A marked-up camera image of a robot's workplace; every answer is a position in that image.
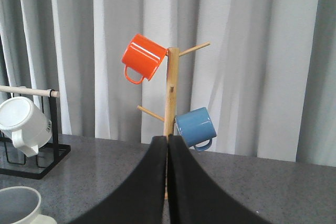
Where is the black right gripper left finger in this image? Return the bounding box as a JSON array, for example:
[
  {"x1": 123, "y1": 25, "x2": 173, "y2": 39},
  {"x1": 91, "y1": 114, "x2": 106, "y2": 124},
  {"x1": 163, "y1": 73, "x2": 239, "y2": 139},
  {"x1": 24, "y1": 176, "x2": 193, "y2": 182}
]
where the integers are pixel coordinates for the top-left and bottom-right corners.
[{"x1": 72, "y1": 136, "x2": 167, "y2": 223}]

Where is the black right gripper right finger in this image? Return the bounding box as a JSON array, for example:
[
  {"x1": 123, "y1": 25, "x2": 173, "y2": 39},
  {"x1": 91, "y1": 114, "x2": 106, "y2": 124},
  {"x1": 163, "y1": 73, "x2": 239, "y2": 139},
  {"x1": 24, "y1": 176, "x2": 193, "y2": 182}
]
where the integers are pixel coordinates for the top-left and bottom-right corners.
[{"x1": 167, "y1": 135, "x2": 268, "y2": 223}]

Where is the white HOME mug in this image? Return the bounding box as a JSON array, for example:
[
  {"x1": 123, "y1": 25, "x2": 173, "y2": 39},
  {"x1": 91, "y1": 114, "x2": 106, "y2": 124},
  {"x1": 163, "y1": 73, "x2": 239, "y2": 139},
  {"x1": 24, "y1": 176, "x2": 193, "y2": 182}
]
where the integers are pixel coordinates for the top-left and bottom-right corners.
[{"x1": 1, "y1": 186, "x2": 57, "y2": 223}]

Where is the blue enamel mug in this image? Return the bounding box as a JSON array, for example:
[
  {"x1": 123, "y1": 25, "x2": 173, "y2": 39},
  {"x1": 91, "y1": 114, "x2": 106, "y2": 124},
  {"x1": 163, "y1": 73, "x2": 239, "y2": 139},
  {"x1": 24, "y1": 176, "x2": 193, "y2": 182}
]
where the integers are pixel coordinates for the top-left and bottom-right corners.
[{"x1": 175, "y1": 107, "x2": 217, "y2": 151}]

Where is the white ribbed hanging mug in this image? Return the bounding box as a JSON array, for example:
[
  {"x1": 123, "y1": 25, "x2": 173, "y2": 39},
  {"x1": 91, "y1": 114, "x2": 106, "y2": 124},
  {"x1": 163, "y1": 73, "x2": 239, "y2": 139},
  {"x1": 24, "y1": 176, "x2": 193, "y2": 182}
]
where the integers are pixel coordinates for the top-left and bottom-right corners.
[{"x1": 1, "y1": 97, "x2": 52, "y2": 157}]

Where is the grey white curtain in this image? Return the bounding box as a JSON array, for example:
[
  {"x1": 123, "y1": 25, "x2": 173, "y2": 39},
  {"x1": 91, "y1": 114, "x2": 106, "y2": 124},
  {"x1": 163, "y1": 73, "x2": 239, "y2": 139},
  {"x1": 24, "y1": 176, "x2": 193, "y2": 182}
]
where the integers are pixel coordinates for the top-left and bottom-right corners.
[{"x1": 0, "y1": 0, "x2": 336, "y2": 167}]

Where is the orange enamel mug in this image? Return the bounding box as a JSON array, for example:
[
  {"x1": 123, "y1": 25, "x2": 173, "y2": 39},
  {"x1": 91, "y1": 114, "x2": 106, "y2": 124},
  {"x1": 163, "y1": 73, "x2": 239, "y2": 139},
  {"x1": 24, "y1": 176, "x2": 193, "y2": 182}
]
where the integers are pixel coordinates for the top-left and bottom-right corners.
[{"x1": 121, "y1": 34, "x2": 168, "y2": 84}]

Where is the wooden mug tree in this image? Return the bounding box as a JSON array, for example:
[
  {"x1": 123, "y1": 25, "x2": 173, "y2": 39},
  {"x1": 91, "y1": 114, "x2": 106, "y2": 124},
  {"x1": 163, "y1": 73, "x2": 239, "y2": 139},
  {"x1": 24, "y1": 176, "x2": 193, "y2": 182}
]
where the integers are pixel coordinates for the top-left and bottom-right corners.
[{"x1": 136, "y1": 41, "x2": 212, "y2": 200}]

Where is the black wire mug rack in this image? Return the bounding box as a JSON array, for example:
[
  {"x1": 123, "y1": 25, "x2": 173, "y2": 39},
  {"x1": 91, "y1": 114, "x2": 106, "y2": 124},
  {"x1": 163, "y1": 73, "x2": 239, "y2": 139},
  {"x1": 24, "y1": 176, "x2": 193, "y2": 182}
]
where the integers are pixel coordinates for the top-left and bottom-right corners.
[{"x1": 1, "y1": 86, "x2": 71, "y2": 179}]

